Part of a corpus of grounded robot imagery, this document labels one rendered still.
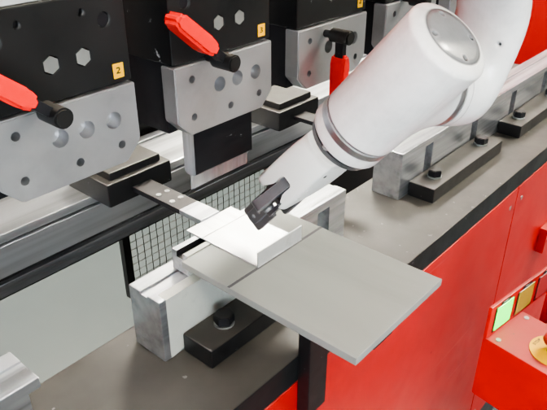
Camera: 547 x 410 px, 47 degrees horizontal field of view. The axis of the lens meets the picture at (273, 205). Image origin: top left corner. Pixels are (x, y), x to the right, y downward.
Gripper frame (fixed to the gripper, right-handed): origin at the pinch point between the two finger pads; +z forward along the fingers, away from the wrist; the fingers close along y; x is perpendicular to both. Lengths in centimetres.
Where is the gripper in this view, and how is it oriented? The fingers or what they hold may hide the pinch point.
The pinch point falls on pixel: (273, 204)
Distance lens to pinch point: 77.4
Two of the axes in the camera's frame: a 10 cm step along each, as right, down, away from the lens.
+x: 5.8, 8.1, -1.2
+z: -4.9, 4.6, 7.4
